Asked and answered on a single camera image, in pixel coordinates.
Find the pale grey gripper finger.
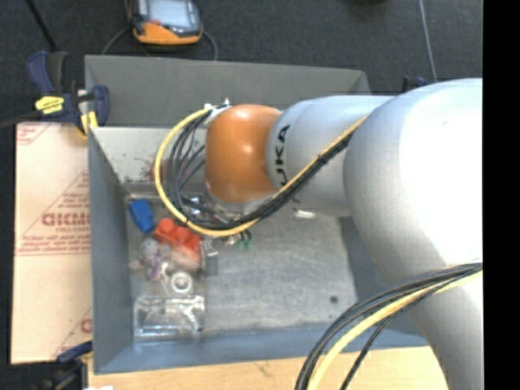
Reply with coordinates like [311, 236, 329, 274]
[202, 237, 221, 276]

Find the red toy brick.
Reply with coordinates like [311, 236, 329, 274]
[153, 217, 203, 259]

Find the purple and white toy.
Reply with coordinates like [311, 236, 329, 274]
[128, 236, 171, 282]

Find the grey metal bin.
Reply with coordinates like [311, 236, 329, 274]
[84, 54, 432, 375]

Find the clear plastic box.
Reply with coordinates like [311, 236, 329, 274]
[132, 294, 206, 340]

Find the blue block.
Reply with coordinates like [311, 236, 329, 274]
[128, 198, 156, 234]

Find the brown cardboard board red print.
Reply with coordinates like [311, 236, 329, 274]
[10, 120, 93, 366]

